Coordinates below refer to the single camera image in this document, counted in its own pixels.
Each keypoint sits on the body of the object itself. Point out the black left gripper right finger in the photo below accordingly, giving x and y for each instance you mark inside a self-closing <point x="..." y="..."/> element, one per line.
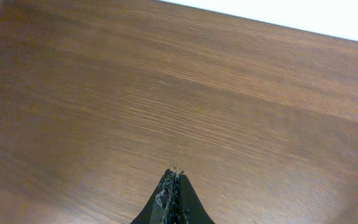
<point x="188" y="207"/>

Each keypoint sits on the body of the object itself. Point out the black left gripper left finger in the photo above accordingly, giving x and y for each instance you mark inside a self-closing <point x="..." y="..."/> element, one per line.
<point x="158" y="208"/>

